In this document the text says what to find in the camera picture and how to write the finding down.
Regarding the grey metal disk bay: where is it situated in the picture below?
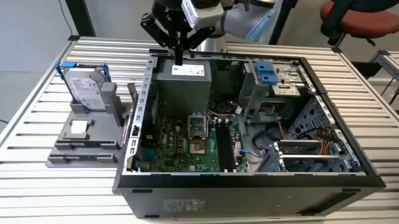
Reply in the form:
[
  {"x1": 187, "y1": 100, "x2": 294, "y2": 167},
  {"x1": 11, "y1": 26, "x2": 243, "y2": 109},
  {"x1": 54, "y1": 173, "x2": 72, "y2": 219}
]
[{"x1": 258, "y1": 139, "x2": 359, "y2": 173}]

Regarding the black RAM slot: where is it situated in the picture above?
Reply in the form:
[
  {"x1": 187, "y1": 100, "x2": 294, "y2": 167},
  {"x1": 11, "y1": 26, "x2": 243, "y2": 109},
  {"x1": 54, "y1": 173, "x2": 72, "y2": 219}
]
[
  {"x1": 224, "y1": 119, "x2": 234, "y2": 173},
  {"x1": 219, "y1": 119, "x2": 228, "y2": 173},
  {"x1": 216, "y1": 119, "x2": 224, "y2": 173}
]

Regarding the hard disk with blue carrier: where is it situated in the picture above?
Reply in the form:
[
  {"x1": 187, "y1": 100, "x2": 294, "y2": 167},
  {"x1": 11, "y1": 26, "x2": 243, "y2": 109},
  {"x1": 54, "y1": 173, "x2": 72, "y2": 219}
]
[{"x1": 55, "y1": 60, "x2": 112, "y2": 112}]

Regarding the grey power supply unit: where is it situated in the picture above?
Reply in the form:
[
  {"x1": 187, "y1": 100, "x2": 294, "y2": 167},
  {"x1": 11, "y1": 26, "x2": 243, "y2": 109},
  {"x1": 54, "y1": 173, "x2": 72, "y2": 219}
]
[{"x1": 154, "y1": 59, "x2": 214, "y2": 117}]

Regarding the red yellow wire bundle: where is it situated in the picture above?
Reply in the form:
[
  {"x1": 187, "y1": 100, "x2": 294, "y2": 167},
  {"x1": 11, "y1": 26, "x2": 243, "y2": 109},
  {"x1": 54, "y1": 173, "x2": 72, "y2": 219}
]
[{"x1": 318, "y1": 126, "x2": 337, "y2": 156}]

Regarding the black vertical post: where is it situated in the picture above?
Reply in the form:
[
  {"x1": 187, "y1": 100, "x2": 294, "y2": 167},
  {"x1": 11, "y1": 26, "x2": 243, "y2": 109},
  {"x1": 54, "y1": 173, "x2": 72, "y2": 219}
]
[{"x1": 64, "y1": 0, "x2": 96, "y2": 42}]

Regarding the black open PC case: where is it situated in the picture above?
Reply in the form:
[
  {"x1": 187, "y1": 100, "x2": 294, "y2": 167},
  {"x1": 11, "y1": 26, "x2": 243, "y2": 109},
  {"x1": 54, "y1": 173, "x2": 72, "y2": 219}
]
[{"x1": 112, "y1": 48, "x2": 387, "y2": 220}]

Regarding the silver CPU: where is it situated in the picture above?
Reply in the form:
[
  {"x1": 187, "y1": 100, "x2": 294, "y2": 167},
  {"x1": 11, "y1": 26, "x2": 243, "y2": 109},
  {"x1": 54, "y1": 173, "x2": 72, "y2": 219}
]
[{"x1": 70, "y1": 120, "x2": 88, "y2": 135}]

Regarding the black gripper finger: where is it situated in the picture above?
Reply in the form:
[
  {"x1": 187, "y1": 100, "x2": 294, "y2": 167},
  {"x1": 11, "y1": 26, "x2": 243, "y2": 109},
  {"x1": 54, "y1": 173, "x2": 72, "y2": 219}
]
[
  {"x1": 179, "y1": 26, "x2": 216, "y2": 66},
  {"x1": 139, "y1": 13, "x2": 180, "y2": 66}
]

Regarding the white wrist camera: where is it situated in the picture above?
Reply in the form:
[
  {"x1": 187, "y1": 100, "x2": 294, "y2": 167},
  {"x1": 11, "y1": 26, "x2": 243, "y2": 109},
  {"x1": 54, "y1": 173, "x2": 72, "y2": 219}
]
[{"x1": 182, "y1": 0, "x2": 226, "y2": 29}]

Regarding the orange wire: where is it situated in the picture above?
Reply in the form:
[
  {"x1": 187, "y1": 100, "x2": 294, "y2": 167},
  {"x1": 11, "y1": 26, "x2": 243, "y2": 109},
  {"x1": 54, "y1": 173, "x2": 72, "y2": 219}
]
[{"x1": 275, "y1": 118, "x2": 286, "y2": 142}]

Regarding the blue drive bay latch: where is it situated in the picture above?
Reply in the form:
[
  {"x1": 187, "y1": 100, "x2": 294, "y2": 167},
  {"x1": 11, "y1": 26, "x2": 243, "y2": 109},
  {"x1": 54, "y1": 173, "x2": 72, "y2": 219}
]
[{"x1": 254, "y1": 60, "x2": 278, "y2": 85}]

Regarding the aluminium frame side table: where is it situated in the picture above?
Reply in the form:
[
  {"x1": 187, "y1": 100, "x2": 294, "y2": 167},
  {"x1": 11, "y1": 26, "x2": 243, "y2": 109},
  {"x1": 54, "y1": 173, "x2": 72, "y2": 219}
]
[{"x1": 367, "y1": 49, "x2": 399, "y2": 84}]

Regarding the green motherboard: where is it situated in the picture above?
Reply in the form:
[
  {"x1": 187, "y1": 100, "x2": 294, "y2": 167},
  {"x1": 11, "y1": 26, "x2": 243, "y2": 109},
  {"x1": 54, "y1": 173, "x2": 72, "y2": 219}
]
[{"x1": 140, "y1": 116, "x2": 250, "y2": 173}]

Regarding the black CPU fan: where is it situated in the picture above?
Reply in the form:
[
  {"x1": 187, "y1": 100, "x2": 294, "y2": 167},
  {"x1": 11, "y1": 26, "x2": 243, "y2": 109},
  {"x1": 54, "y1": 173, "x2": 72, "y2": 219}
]
[{"x1": 208, "y1": 99, "x2": 238, "y2": 115}]

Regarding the metal socket cover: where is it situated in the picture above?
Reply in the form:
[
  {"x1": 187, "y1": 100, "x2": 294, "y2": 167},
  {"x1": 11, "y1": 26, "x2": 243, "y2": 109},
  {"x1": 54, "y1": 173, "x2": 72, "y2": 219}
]
[{"x1": 188, "y1": 112, "x2": 208, "y2": 139}]

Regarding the CPU socket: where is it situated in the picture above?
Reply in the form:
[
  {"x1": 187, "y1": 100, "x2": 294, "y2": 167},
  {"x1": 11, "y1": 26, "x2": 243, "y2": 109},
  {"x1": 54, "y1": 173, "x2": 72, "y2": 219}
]
[{"x1": 190, "y1": 139, "x2": 208, "y2": 155}]

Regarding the grey metal drive cage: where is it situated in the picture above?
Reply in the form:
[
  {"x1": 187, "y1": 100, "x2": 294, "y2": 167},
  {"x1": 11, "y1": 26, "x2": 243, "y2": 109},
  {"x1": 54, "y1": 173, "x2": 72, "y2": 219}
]
[{"x1": 239, "y1": 58, "x2": 310, "y2": 117}]

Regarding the red office chair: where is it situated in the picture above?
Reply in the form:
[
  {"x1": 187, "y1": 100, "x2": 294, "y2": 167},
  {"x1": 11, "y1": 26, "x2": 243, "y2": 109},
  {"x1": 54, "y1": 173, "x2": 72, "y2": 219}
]
[{"x1": 321, "y1": 0, "x2": 399, "y2": 47}]

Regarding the grey parts rack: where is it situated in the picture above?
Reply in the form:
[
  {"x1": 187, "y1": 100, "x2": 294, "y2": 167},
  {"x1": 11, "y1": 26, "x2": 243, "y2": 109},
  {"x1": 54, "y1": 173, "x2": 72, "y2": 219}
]
[{"x1": 46, "y1": 81, "x2": 132, "y2": 168}]

